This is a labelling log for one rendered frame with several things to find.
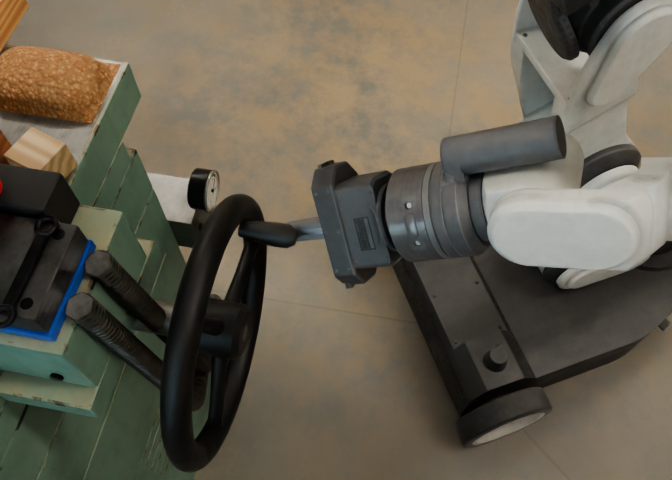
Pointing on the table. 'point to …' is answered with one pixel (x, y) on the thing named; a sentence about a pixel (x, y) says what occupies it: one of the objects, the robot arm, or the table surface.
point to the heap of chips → (54, 83)
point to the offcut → (41, 153)
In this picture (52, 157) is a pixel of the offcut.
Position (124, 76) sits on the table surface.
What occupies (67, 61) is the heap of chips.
